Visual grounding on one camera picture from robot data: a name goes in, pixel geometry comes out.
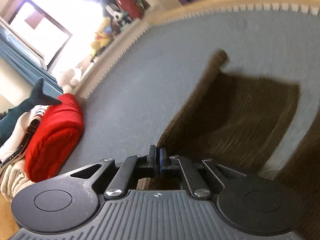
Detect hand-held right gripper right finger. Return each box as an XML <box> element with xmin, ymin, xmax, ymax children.
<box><xmin>159</xmin><ymin>147</ymin><xmax>252</xmax><ymax>200</ymax></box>

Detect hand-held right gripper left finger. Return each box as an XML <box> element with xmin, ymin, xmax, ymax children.
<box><xmin>67</xmin><ymin>144</ymin><xmax>158</xmax><ymax>200</ymax></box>

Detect olive corduroy shorts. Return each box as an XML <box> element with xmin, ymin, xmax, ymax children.
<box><xmin>137</xmin><ymin>49</ymin><xmax>320</xmax><ymax>233</ymax></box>

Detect red folded blanket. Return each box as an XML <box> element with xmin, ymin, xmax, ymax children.
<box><xmin>24</xmin><ymin>93</ymin><xmax>85</xmax><ymax>183</ymax></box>

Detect white plush toy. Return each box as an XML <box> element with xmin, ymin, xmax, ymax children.
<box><xmin>58</xmin><ymin>68</ymin><xmax>82</xmax><ymax>93</ymax></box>

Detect navy trimmed folded blanket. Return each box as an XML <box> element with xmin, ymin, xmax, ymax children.
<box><xmin>0</xmin><ymin>117</ymin><xmax>42</xmax><ymax>169</ymax></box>

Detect yellow bear plush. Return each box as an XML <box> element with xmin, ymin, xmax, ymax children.
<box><xmin>90</xmin><ymin>17</ymin><xmax>112</xmax><ymax>57</ymax></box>

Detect teal shark plush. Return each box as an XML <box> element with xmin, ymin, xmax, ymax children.
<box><xmin>0</xmin><ymin>77</ymin><xmax>62</xmax><ymax>144</ymax></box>

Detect cream fleece folded blanket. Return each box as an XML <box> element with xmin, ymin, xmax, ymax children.
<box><xmin>0</xmin><ymin>159</ymin><xmax>37</xmax><ymax>203</ymax></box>

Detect panda plush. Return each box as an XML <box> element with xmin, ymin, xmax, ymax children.
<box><xmin>109</xmin><ymin>9</ymin><xmax>129</xmax><ymax>29</ymax></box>

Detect window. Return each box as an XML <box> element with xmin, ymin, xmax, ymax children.
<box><xmin>9</xmin><ymin>1</ymin><xmax>73</xmax><ymax>67</ymax></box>

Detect beige bed frame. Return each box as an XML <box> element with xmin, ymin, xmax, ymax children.
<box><xmin>74</xmin><ymin>0</ymin><xmax>320</xmax><ymax>102</ymax></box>

